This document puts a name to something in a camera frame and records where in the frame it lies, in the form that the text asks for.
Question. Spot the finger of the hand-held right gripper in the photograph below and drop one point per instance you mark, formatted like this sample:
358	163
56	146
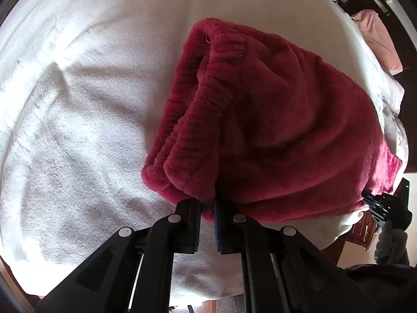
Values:
376	207

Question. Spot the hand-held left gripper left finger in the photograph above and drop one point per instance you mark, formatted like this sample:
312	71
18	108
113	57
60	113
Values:
194	225

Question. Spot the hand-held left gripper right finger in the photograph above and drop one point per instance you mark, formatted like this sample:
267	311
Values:
218	228

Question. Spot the red fleece pants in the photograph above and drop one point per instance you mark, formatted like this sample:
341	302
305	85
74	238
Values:
277	130

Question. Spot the person's right hand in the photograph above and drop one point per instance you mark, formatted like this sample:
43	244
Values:
392	244

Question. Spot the wooden nightstand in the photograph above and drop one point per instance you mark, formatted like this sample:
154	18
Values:
363	231

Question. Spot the white bed blanket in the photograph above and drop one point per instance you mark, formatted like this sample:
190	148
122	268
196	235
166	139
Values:
81	120

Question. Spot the pink pillow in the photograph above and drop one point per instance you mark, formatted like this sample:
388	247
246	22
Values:
379	39

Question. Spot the wooden bed frame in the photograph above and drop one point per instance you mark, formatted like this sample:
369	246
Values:
332	251

